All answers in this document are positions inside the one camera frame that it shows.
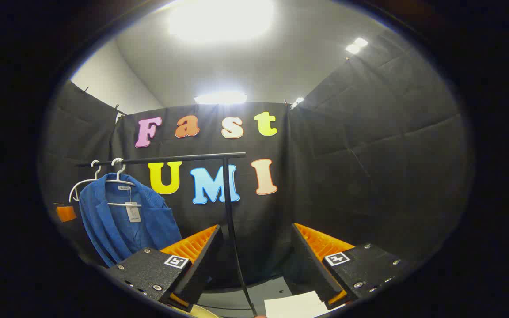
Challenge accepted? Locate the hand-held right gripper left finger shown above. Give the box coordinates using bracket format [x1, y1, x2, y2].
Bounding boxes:
[103, 224, 224, 310]

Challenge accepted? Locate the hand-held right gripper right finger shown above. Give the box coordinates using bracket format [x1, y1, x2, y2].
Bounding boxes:
[291, 223, 410, 310]

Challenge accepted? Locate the blue corduroy jacket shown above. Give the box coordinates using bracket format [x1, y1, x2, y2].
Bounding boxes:
[79, 173, 183, 268]

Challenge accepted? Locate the white plastic hanger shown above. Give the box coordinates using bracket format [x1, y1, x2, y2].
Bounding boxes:
[68, 160, 103, 204]
[104, 158, 144, 208]

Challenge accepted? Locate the black metal clothes rack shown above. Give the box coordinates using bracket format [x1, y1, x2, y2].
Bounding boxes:
[77, 152, 258, 318]

